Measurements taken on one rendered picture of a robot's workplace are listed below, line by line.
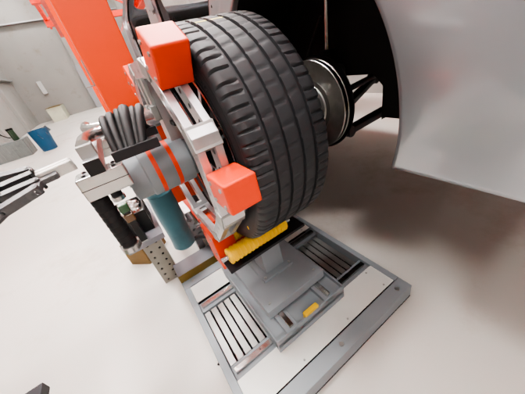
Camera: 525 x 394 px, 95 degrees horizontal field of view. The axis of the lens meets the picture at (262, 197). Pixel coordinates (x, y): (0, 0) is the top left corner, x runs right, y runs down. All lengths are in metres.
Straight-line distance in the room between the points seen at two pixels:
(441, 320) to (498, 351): 0.17
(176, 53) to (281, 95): 0.22
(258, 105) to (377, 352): 1.02
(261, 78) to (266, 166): 0.18
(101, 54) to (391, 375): 1.56
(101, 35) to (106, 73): 0.12
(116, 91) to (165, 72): 0.61
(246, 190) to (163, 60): 0.28
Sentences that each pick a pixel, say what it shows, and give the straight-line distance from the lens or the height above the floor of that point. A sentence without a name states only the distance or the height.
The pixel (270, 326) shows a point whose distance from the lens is 1.10.
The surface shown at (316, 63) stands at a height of 1.00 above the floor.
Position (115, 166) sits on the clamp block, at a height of 0.95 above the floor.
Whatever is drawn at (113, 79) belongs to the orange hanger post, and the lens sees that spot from 1.15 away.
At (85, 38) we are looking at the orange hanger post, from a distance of 1.16.
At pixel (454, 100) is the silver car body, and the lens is 0.60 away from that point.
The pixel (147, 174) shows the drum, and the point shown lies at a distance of 0.71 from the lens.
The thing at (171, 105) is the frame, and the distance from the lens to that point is 0.56.
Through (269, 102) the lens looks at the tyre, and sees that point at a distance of 0.55.
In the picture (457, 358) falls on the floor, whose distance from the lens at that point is 1.26.
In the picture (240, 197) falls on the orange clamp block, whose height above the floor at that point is 0.85.
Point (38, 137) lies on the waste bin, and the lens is 8.48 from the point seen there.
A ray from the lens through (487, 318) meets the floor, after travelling 1.39.
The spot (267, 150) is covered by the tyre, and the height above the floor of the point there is 0.90.
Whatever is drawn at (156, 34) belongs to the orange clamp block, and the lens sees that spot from 0.56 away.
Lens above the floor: 1.09
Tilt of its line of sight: 31 degrees down
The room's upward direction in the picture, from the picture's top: 15 degrees counter-clockwise
